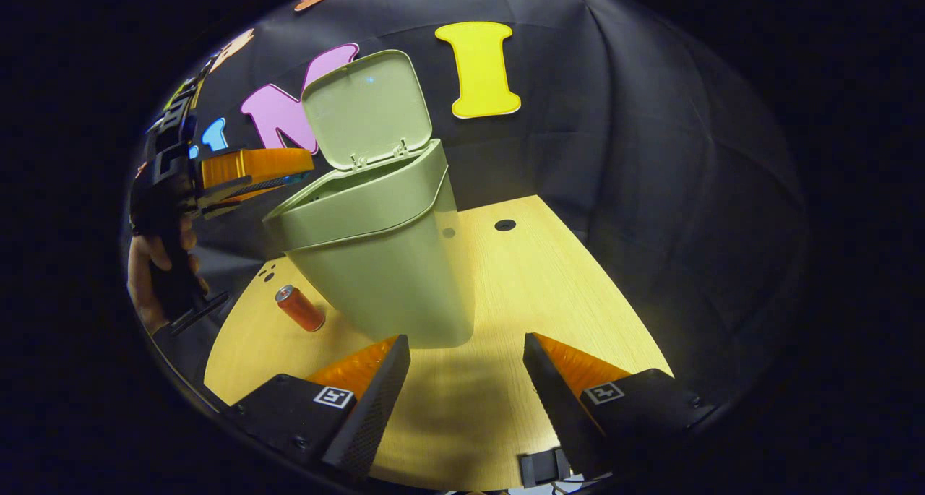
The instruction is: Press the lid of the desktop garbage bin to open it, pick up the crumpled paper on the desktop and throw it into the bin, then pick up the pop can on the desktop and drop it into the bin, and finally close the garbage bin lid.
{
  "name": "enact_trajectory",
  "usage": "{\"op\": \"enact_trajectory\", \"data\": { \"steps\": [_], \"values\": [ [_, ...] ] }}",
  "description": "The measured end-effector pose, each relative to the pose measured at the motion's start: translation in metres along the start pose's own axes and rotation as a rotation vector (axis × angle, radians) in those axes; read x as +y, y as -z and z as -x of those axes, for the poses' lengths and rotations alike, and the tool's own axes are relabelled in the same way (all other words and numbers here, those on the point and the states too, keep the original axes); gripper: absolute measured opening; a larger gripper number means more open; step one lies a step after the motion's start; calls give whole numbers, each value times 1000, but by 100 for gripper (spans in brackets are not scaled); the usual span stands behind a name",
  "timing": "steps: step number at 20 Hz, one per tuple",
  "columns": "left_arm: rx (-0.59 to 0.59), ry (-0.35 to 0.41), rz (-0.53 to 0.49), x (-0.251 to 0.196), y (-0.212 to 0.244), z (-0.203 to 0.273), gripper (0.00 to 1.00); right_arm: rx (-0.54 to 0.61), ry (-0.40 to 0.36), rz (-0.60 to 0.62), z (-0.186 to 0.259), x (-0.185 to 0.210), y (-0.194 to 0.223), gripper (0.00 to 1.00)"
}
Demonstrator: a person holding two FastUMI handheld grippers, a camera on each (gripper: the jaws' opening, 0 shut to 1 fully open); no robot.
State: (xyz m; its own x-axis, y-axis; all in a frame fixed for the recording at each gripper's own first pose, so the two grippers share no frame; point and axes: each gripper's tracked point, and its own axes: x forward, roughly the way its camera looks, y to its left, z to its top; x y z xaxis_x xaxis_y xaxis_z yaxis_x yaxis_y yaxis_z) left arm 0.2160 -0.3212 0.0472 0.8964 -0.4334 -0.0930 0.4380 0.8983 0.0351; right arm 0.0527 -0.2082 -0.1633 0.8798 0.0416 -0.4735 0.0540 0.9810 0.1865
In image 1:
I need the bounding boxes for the orange pop can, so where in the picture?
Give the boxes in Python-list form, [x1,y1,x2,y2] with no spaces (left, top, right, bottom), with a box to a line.
[275,284,326,333]

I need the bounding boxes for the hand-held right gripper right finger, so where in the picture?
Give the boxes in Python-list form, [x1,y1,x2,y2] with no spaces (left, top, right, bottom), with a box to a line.
[523,332,716,481]

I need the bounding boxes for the wooden desktop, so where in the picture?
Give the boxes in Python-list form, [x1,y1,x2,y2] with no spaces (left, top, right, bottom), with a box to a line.
[204,195,674,492]

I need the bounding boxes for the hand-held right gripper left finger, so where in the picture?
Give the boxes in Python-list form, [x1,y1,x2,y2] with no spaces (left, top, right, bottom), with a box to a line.
[224,335,411,479]

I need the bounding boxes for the black backdrop cloth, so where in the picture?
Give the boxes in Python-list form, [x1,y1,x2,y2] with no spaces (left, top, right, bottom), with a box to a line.
[123,0,806,409]

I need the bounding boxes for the green desktop garbage bin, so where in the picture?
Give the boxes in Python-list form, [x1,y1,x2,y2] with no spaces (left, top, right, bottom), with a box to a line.
[262,49,476,349]

